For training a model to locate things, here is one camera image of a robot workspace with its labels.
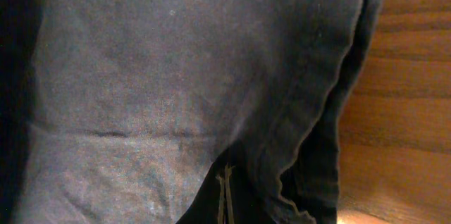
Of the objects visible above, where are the navy blue shorts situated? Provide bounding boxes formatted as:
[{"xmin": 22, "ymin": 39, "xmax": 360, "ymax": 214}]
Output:
[{"xmin": 1, "ymin": 0, "xmax": 383, "ymax": 223}]

